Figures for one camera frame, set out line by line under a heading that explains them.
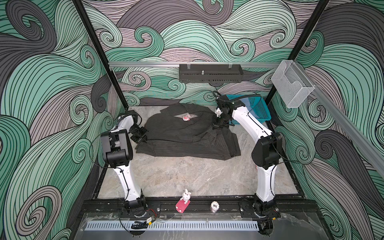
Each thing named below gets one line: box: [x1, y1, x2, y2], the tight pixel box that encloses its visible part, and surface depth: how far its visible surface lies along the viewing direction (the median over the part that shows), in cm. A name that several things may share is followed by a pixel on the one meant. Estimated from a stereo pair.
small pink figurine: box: [182, 114, 191, 122], surface depth 112 cm
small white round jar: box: [210, 201, 220, 213], surface depth 71 cm
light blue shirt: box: [240, 97, 258, 118], surface depth 120 cm
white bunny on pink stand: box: [175, 188, 192, 214], surface depth 74 cm
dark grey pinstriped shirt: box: [135, 103, 241, 160], surface depth 98 cm
